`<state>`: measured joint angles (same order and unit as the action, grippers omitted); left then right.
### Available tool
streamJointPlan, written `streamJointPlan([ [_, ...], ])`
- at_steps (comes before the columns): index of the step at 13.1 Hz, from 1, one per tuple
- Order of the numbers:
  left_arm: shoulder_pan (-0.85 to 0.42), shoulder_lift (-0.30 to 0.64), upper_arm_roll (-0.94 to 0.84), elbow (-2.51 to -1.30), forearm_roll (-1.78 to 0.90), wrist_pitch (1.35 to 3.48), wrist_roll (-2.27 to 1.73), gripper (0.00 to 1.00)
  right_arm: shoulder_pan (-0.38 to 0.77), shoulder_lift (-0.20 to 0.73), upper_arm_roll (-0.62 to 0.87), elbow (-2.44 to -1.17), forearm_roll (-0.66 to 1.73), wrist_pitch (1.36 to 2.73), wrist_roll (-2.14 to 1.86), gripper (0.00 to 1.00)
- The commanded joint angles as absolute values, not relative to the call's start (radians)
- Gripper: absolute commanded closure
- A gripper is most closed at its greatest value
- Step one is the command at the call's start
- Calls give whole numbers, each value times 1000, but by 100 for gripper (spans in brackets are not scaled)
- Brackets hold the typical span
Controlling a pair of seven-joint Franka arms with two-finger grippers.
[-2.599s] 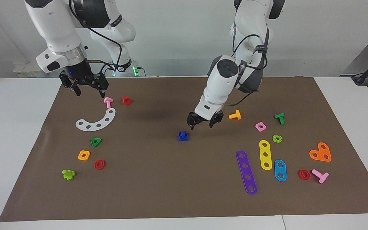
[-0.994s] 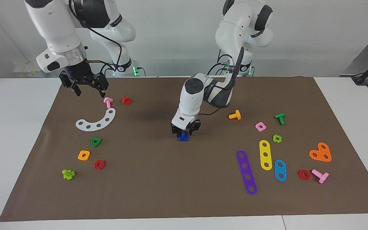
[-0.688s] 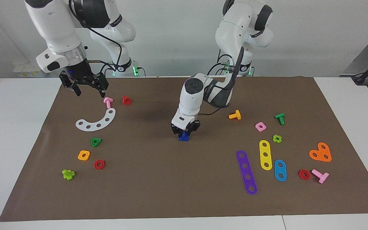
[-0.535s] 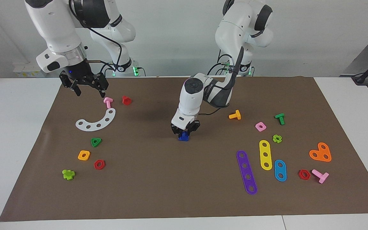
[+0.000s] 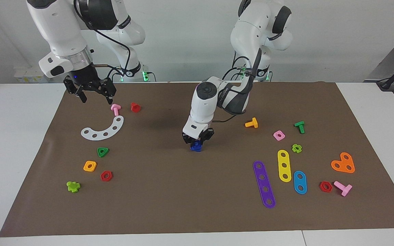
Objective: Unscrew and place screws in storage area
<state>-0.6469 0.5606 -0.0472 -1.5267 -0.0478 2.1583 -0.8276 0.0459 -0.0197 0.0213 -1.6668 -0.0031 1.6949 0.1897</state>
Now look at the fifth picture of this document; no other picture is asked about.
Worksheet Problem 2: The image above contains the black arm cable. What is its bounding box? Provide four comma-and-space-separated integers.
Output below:
213, 48, 262, 124
74, 0, 131, 82

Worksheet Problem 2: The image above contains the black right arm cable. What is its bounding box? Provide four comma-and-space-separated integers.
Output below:
74, 0, 131, 82

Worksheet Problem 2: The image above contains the yellow three-hole strip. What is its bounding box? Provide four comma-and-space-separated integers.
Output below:
277, 150, 292, 183

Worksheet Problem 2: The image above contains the blue two-hole strip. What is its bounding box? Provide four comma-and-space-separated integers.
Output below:
293, 170, 308, 195

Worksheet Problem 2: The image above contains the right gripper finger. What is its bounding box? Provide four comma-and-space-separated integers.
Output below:
91, 78, 117, 105
63, 78, 88, 104

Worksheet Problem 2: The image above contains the brown table mat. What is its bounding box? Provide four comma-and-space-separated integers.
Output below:
0, 81, 394, 237

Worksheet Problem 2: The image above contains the white wall power strip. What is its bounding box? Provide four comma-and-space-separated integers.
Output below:
14, 66, 45, 84

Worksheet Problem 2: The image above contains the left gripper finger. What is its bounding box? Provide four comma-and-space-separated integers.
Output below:
200, 127, 215, 144
182, 131, 198, 147

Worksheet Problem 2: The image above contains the purple four-hole strip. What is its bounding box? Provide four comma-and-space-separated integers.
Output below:
253, 161, 276, 209

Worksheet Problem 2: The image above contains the white curved five-hole strip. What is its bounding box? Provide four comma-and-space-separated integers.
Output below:
81, 115, 124, 141

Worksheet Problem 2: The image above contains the orange heart-shaped plate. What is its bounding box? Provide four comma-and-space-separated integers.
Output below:
331, 152, 355, 174

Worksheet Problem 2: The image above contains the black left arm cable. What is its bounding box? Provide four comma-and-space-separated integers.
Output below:
213, 48, 262, 124

